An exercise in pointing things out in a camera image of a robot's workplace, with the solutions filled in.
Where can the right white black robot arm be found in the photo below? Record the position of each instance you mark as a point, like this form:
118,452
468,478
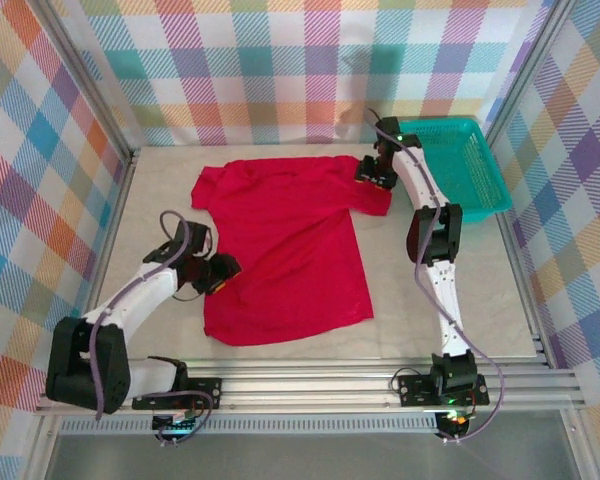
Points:
447,300

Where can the aluminium mounting rail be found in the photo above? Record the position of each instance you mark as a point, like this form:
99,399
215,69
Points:
305,387

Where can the aluminium side rail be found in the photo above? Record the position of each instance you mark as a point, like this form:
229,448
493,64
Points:
121,200
508,235

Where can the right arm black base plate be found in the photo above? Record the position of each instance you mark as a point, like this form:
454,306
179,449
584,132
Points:
412,390

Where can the red t-shirt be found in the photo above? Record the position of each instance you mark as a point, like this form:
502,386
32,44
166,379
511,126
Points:
290,250

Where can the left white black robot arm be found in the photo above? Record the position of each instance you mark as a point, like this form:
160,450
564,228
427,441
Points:
140,290

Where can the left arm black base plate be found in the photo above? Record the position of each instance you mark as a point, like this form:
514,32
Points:
207,387

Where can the aluminium frame post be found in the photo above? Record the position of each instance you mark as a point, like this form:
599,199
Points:
530,65
80,75

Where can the teal plastic basket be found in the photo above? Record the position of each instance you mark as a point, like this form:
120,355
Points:
460,165

